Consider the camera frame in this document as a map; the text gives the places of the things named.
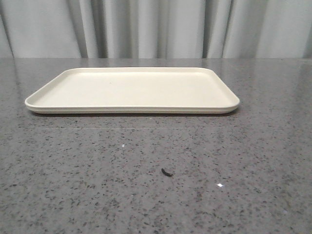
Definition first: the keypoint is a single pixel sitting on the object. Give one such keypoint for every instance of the cream rectangular plastic tray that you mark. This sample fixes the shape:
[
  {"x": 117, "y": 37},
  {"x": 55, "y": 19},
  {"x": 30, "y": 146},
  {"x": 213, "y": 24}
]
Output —
[{"x": 122, "y": 90}]

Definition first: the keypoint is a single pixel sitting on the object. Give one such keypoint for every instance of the grey pleated curtain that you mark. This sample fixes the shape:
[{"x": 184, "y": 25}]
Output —
[{"x": 148, "y": 29}]

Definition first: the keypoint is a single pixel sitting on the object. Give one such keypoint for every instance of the small black debris piece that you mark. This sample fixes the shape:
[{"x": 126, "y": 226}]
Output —
[{"x": 166, "y": 173}]

